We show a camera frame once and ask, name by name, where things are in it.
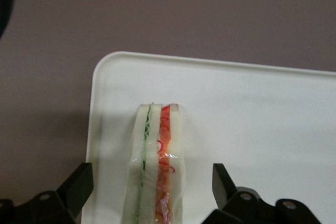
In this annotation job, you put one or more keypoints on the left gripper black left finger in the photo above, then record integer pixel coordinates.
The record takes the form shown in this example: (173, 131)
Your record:
(52, 205)

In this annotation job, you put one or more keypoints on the beige rectangular tray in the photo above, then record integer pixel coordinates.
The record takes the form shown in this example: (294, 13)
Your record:
(249, 129)

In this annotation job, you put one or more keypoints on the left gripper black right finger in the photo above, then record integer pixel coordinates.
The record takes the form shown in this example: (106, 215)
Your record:
(241, 208)

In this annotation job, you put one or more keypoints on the triangle sandwich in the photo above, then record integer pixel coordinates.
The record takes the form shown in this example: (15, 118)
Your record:
(155, 169)

